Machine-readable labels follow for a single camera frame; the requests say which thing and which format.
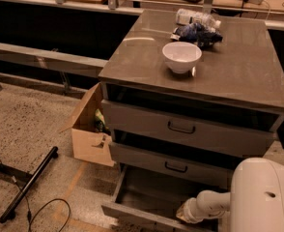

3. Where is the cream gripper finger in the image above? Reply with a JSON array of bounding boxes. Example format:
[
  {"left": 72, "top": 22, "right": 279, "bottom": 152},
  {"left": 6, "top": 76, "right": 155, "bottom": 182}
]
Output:
[{"left": 176, "top": 202, "right": 190, "bottom": 223}]

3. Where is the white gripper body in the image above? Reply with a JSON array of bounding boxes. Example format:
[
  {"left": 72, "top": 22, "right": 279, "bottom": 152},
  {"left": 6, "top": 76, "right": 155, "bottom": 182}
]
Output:
[{"left": 184, "top": 197, "right": 208, "bottom": 223}]

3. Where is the grey bottom drawer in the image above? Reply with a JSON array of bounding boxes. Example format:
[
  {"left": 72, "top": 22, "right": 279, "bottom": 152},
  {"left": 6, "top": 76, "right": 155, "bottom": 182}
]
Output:
[{"left": 101, "top": 165, "right": 224, "bottom": 232}]

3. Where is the grey drawer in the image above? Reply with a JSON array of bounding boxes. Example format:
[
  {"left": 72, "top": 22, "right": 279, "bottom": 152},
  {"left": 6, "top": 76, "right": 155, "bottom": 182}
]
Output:
[
  {"left": 101, "top": 165, "right": 224, "bottom": 232},
  {"left": 101, "top": 100, "right": 274, "bottom": 158},
  {"left": 109, "top": 142, "right": 234, "bottom": 189}
]

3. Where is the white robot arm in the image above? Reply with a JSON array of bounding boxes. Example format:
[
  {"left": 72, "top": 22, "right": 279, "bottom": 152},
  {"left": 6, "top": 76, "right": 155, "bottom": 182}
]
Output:
[{"left": 176, "top": 158, "right": 284, "bottom": 232}]

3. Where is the grey middle drawer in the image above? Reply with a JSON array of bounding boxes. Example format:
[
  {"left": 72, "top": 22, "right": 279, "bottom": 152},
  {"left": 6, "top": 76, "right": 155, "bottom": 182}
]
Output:
[{"left": 109, "top": 142, "right": 234, "bottom": 189}]

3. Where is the grey drawer cabinet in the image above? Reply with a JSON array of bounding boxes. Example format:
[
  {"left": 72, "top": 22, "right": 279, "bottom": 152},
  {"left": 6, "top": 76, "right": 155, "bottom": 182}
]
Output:
[{"left": 98, "top": 9, "right": 284, "bottom": 191}]

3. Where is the grey top drawer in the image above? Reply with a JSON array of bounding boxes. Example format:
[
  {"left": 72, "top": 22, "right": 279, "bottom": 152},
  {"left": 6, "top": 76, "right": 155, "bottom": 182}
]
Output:
[{"left": 101, "top": 100, "right": 274, "bottom": 158}]

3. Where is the cardboard box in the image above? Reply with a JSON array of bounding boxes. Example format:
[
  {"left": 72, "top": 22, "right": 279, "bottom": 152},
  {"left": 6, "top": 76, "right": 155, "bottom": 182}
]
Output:
[{"left": 59, "top": 83, "right": 115, "bottom": 167}]

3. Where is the green snack bag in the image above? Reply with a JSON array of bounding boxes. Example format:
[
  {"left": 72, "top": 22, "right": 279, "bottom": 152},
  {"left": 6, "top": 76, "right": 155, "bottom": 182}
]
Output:
[{"left": 94, "top": 109, "right": 110, "bottom": 134}]

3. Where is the white bowl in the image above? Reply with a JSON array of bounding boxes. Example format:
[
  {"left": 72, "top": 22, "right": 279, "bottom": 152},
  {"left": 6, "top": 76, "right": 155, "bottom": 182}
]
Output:
[{"left": 162, "top": 42, "right": 202, "bottom": 73}]

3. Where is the black stand leg bar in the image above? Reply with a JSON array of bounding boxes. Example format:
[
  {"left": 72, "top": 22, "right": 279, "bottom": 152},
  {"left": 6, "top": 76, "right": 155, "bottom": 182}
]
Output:
[{"left": 0, "top": 146, "right": 58, "bottom": 223}]

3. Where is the blue crumpled chip bag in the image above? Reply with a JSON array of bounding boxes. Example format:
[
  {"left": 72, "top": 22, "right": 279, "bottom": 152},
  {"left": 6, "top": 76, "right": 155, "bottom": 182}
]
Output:
[{"left": 171, "top": 22, "right": 223, "bottom": 48}]

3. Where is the grey metal railing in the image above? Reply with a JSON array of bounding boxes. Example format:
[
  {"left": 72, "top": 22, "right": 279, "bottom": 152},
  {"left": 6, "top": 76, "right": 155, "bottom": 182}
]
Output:
[{"left": 0, "top": 43, "right": 107, "bottom": 78}]

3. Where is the clear plastic bottle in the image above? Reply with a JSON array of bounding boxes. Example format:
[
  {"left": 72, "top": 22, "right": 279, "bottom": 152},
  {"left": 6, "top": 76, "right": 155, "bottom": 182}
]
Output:
[{"left": 176, "top": 9, "right": 221, "bottom": 29}]

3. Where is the black floor cable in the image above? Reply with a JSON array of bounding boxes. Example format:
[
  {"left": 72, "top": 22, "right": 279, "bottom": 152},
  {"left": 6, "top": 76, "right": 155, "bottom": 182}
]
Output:
[{"left": 0, "top": 142, "right": 71, "bottom": 232}]

